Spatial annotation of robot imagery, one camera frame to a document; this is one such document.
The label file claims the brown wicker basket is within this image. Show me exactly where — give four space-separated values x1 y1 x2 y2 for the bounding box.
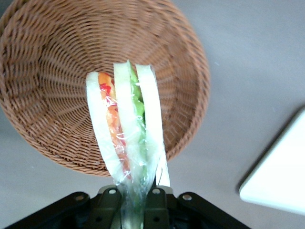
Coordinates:
0 0 211 177

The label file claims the cream plastic tray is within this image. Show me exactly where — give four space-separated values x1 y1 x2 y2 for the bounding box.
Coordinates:
239 108 305 217

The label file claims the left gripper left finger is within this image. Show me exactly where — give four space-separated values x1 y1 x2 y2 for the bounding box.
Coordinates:
91 186 123 229

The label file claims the plastic sandwich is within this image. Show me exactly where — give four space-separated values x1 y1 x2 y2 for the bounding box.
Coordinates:
85 59 171 229

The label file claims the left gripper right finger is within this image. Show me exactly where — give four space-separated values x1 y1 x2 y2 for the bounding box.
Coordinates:
142 187 173 229

